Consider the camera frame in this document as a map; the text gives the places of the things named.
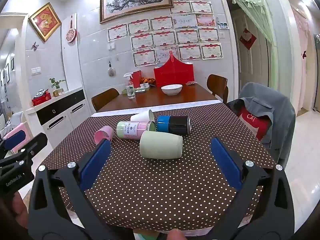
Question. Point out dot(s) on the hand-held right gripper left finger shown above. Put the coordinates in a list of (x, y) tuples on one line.
[(96, 163)]

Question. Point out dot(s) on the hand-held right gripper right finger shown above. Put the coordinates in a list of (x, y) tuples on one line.
[(226, 163)]

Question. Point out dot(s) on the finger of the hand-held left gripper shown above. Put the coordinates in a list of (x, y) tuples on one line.
[(37, 142), (14, 140)]

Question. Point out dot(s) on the light green cup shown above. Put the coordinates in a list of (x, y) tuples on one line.
[(160, 146)]

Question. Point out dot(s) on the pink cup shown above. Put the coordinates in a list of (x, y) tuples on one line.
[(102, 133)]

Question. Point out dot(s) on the white cup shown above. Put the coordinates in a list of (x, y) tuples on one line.
[(140, 117)]

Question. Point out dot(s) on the person's left hand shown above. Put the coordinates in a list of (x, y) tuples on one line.
[(21, 208)]

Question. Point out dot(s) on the person's right hand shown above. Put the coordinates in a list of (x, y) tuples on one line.
[(176, 235)]

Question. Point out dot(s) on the pink chair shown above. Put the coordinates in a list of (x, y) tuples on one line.
[(18, 127)]

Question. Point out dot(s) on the white and black sideboard cabinet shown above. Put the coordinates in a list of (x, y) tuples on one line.
[(62, 115)]

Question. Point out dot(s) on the red box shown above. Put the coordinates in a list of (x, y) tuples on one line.
[(41, 101)]

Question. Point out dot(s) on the red printed cushion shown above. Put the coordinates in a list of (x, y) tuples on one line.
[(255, 123)]

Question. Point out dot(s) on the pink and green can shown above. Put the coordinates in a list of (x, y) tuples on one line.
[(133, 129)]

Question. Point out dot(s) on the small potted plant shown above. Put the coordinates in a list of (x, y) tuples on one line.
[(58, 87)]

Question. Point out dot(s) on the brown polka dot tablecloth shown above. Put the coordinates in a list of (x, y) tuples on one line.
[(150, 190)]

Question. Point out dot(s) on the brown wooden chair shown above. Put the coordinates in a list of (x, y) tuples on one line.
[(216, 86), (103, 100)]

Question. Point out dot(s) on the blue and black can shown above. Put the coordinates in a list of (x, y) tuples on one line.
[(173, 125)]

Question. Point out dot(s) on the grey jacket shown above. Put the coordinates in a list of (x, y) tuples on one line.
[(277, 115)]

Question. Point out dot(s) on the wooden dining table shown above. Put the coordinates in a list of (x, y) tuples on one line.
[(192, 95)]

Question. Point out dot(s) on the clear spray bottle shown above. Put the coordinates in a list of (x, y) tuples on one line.
[(130, 90)]

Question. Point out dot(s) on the flat green box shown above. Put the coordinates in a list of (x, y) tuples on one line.
[(141, 90)]

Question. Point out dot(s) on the white bowl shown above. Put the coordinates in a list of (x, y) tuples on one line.
[(171, 89)]

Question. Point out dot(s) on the small red gift bag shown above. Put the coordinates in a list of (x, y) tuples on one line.
[(136, 79)]

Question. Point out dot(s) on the orange snack packets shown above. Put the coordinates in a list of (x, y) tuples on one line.
[(148, 80)]

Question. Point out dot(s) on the white door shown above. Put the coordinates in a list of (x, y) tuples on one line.
[(252, 65)]

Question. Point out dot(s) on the round red hanging ornament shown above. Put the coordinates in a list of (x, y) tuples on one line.
[(71, 35)]

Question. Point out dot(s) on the red and gold framed picture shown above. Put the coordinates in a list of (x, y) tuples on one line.
[(45, 21)]

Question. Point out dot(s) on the red diamond door decoration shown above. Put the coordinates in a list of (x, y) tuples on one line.
[(248, 39)]

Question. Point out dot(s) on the pink curtain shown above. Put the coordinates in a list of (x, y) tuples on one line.
[(303, 55)]

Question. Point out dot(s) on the green lace door curtain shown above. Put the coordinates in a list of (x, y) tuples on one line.
[(260, 20)]

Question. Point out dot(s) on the framed blossom tree painting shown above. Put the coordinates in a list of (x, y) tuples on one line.
[(136, 1)]

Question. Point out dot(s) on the white double light switch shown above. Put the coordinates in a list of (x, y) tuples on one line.
[(35, 70)]

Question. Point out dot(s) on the butterfly wall decoration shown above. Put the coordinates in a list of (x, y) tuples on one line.
[(34, 46)]

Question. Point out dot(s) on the small white wall switch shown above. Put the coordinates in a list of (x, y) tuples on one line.
[(112, 46)]

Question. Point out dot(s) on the small wall photo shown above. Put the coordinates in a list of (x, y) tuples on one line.
[(223, 26)]

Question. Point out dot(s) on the group of wall certificates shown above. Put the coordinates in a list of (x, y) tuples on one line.
[(165, 40)]

